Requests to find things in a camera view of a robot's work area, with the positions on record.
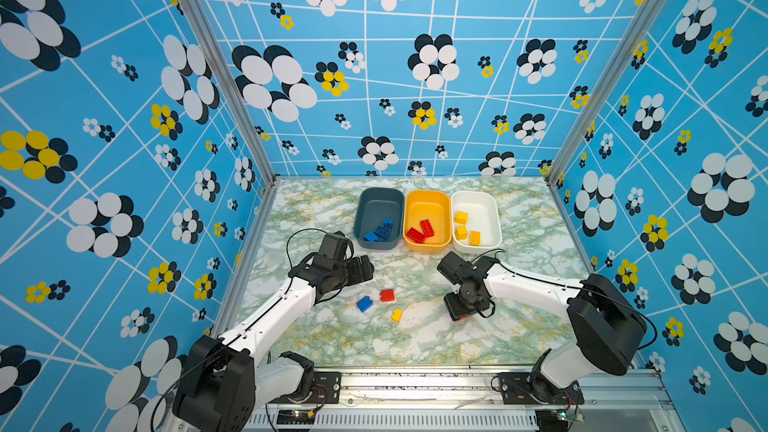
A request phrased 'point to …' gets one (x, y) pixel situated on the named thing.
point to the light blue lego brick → (364, 304)
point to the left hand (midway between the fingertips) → (365, 269)
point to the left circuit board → (296, 416)
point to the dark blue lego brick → (382, 232)
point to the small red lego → (387, 295)
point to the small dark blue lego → (388, 223)
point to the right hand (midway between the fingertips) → (460, 310)
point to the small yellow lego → (397, 315)
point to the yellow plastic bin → (434, 206)
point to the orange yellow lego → (474, 238)
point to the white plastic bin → (476, 221)
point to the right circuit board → (552, 420)
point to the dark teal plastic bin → (379, 217)
